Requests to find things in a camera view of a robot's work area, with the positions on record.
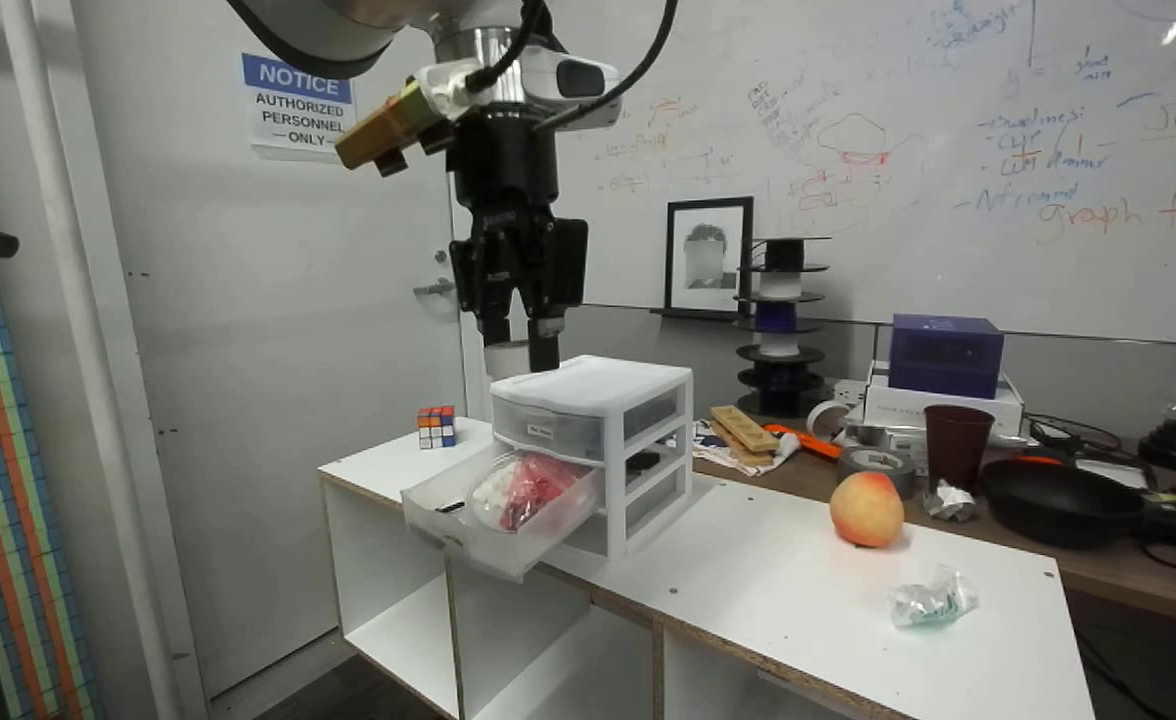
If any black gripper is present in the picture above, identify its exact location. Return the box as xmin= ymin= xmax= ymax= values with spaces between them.
xmin=446 ymin=129 xmax=592 ymax=378

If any clear plastic drawer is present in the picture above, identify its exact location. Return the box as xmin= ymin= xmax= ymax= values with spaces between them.
xmin=399 ymin=443 xmax=602 ymax=588

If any clear plastic bag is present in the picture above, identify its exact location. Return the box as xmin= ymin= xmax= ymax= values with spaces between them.
xmin=889 ymin=570 xmax=978 ymax=634

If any white plastic drawer unit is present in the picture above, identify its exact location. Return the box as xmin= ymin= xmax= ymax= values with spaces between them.
xmin=488 ymin=352 xmax=696 ymax=561

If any bag with red contents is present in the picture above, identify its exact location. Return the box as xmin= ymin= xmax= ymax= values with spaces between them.
xmin=465 ymin=452 xmax=581 ymax=535

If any rubiks cube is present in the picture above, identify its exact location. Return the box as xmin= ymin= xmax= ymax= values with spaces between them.
xmin=417 ymin=406 xmax=459 ymax=452

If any black framed picture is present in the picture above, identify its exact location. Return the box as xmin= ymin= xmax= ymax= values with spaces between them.
xmin=660 ymin=198 xmax=756 ymax=319

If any wooden brush block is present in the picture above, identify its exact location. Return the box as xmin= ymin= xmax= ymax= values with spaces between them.
xmin=705 ymin=401 xmax=783 ymax=464

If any black spool stack stand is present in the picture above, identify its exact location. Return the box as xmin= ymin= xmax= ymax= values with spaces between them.
xmin=730 ymin=233 xmax=831 ymax=420

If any blue white notice sign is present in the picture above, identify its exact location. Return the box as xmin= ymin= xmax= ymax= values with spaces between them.
xmin=236 ymin=47 xmax=364 ymax=159

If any white shelf table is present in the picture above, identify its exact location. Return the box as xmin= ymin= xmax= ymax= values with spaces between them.
xmin=316 ymin=418 xmax=1099 ymax=720

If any grey round bowl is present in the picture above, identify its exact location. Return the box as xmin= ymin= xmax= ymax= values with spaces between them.
xmin=838 ymin=443 xmax=925 ymax=491

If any white cardboard box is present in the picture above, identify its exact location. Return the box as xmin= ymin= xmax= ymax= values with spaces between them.
xmin=862 ymin=372 xmax=1028 ymax=443

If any orange peach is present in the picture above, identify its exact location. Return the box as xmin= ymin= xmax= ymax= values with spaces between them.
xmin=826 ymin=469 xmax=909 ymax=551

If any white pvc pole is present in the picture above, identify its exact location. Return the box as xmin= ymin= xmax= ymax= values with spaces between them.
xmin=0 ymin=0 xmax=209 ymax=720

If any purple box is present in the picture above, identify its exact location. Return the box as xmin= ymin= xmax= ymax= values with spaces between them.
xmin=889 ymin=314 xmax=1009 ymax=401

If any whiteboard with writing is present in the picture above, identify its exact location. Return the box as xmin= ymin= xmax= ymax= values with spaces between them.
xmin=538 ymin=0 xmax=1176 ymax=352

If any dark red cup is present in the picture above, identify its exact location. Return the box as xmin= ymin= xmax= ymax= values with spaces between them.
xmin=925 ymin=406 xmax=997 ymax=495

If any crumpled white wrapper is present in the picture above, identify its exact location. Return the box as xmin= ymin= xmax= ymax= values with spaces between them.
xmin=927 ymin=476 xmax=985 ymax=523

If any colourful striped panel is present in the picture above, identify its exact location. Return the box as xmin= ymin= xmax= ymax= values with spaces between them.
xmin=0 ymin=126 xmax=94 ymax=720

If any black frying pan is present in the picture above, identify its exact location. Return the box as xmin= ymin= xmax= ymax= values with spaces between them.
xmin=978 ymin=457 xmax=1152 ymax=551

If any wrist mounted camera box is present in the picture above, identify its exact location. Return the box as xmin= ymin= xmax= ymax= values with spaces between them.
xmin=332 ymin=74 xmax=468 ymax=180

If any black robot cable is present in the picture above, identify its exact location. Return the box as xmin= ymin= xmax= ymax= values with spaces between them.
xmin=459 ymin=0 xmax=683 ymax=137

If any orange handled tool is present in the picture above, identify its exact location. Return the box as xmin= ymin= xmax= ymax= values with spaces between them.
xmin=760 ymin=420 xmax=847 ymax=464

